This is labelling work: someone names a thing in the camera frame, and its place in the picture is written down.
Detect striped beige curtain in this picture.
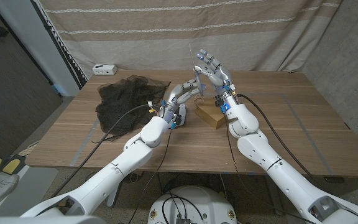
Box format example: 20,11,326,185
39,0,343,80

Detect grey table leg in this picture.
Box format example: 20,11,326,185
264,174,284,216

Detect white table leg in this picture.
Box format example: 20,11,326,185
106,185,122,208

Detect thin braided arm cable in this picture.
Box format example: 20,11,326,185
127,128,173,224
225,118,318,224

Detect grey orange-handled scissors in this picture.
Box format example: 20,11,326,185
188,42,204,97

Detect thin braided left arm cable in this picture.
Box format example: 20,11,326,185
127,128,173,224

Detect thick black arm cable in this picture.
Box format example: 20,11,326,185
50,104,152,198
236,93,326,187

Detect black mesh netting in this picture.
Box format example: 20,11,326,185
92,74,172,144

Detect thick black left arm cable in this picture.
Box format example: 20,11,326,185
50,104,152,198

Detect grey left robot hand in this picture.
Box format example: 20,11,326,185
159,79,203,130

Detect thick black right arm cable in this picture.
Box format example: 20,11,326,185
236,93,326,187

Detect black curtain frame bar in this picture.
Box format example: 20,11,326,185
31,0,88,90

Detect black torso cable loop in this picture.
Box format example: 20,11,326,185
162,192,205,222

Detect white power strip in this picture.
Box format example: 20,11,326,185
92,63,118,76

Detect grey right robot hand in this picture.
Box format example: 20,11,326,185
194,49,239,113

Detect white game controller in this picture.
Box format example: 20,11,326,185
177,103,187,127

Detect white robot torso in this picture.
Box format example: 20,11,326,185
147,185,237,224

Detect brown paper bag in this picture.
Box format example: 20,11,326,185
193,95,229,130

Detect thin braided right arm cable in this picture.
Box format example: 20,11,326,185
225,118,318,224

